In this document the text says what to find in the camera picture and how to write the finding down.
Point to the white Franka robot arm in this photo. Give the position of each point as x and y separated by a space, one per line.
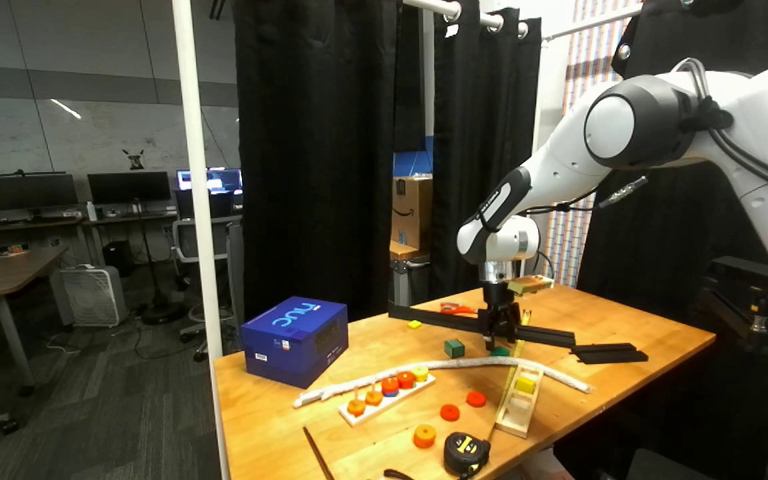
650 121

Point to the white box fan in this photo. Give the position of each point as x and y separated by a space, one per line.
88 297

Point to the white vertical pole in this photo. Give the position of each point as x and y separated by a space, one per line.
200 209

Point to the wooden tray with round slots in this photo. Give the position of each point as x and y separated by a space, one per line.
384 393

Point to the dark equipment rack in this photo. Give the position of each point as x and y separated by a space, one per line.
736 294

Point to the green square block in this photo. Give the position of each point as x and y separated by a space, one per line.
500 352
453 346

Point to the red round block right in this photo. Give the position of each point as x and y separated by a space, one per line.
474 398

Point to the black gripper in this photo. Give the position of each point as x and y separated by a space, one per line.
500 314

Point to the lit blue computer monitor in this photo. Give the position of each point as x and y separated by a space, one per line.
216 178

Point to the red round block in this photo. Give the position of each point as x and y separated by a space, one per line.
474 398
448 412

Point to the small black plate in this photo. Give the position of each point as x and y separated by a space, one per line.
609 352

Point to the red tool on table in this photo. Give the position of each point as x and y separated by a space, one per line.
457 310

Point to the black yellow tape measure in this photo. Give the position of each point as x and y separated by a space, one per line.
465 454

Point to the middle computer monitor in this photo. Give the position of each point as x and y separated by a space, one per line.
129 186

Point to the yellow square block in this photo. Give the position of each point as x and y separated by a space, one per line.
525 381

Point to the black curtain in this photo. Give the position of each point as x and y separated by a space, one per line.
318 121

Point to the blue cardboard box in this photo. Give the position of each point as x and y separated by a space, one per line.
294 340

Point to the brown cardboard box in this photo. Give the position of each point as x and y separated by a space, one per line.
412 197

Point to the wooden office desk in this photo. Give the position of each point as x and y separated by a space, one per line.
14 276

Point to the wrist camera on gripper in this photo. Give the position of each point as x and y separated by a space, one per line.
529 284

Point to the left computer monitor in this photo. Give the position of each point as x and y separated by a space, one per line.
34 189

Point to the long black bar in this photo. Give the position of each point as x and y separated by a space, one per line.
474 325

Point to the orange round block front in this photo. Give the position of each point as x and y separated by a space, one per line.
424 436

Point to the red round block left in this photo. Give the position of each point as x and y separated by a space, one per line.
448 412

